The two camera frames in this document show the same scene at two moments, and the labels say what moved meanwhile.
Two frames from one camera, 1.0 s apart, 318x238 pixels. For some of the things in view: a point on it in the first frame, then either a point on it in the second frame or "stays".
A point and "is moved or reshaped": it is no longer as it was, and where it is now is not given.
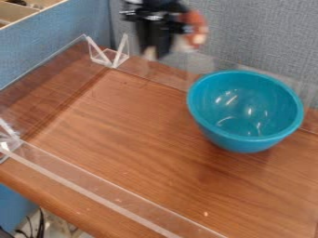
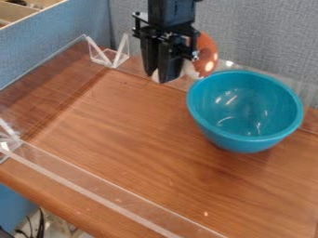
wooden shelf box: (18, 9) stays
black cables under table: (41, 230) stays
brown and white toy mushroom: (189, 40) is moved or reshaped
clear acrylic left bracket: (10, 139) stays
